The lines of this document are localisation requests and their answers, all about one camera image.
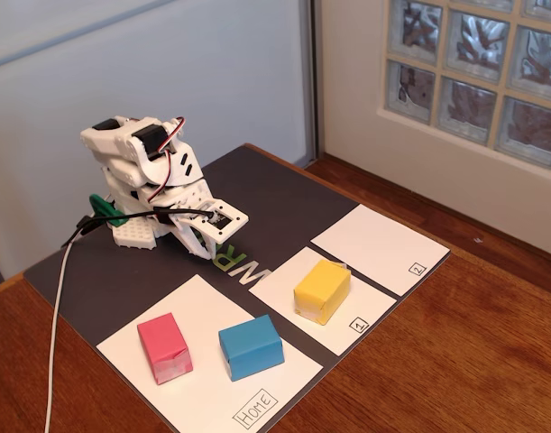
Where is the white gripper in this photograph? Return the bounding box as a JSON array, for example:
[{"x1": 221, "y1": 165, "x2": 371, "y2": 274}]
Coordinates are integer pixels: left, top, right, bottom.
[{"x1": 152, "y1": 179, "x2": 218, "y2": 262}]

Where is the red paper box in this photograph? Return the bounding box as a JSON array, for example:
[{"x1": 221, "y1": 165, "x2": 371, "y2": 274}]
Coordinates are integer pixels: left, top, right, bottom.
[{"x1": 135, "y1": 311, "x2": 195, "y2": 386}]

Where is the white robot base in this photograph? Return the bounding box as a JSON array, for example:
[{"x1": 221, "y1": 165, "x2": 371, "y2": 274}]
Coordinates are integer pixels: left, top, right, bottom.
[{"x1": 111, "y1": 215, "x2": 160, "y2": 252}]

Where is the white paper sheet marked home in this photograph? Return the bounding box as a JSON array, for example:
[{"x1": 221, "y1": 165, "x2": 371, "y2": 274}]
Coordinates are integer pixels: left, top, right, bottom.
[{"x1": 95, "y1": 273, "x2": 326, "y2": 433}]

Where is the blue paper box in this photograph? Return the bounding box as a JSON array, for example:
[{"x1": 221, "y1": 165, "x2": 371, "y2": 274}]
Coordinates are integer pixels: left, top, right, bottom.
[{"x1": 217, "y1": 314, "x2": 285, "y2": 383}]

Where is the yellow paper box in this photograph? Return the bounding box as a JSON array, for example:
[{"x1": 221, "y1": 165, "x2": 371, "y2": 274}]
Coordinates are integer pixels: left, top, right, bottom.
[{"x1": 293, "y1": 258, "x2": 353, "y2": 327}]

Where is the dark grey mat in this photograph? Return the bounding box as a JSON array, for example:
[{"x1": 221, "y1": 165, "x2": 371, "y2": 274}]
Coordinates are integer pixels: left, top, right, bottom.
[{"x1": 23, "y1": 143, "x2": 453, "y2": 433}]

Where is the green clamp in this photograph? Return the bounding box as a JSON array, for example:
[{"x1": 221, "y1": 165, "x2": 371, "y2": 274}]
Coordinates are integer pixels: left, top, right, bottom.
[{"x1": 88, "y1": 192, "x2": 130, "y2": 226}]

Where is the white paper sheet marked two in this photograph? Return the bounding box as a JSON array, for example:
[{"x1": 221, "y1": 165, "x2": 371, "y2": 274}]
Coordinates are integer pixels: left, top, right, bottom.
[{"x1": 309, "y1": 203, "x2": 453, "y2": 299}]

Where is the white paper sheet marked one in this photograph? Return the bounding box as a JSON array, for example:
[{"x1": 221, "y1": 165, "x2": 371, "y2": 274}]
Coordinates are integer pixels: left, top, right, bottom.
[{"x1": 247, "y1": 245, "x2": 399, "y2": 358}]

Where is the glass block window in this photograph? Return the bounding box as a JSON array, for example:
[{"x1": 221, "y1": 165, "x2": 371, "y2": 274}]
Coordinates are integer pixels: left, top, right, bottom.
[{"x1": 381, "y1": 0, "x2": 551, "y2": 175}]

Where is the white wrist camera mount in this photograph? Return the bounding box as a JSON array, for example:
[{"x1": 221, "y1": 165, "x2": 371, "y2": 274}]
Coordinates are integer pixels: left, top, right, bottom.
[{"x1": 183, "y1": 198, "x2": 250, "y2": 241}]

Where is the black camera cable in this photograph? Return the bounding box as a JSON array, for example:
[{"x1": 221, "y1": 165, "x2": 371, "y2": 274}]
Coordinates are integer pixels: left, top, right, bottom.
[{"x1": 60, "y1": 207, "x2": 216, "y2": 249}]

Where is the red black white servo wire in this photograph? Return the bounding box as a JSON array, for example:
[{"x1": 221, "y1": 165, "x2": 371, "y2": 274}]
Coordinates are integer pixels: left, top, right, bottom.
[{"x1": 146, "y1": 115, "x2": 187, "y2": 207}]

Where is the white cable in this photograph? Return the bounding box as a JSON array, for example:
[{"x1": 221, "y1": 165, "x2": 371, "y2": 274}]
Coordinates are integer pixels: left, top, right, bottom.
[{"x1": 41, "y1": 242, "x2": 77, "y2": 433}]

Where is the grey metal door frame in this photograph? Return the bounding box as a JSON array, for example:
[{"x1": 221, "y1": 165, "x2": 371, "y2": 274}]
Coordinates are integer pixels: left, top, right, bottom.
[{"x1": 298, "y1": 0, "x2": 325, "y2": 166}]

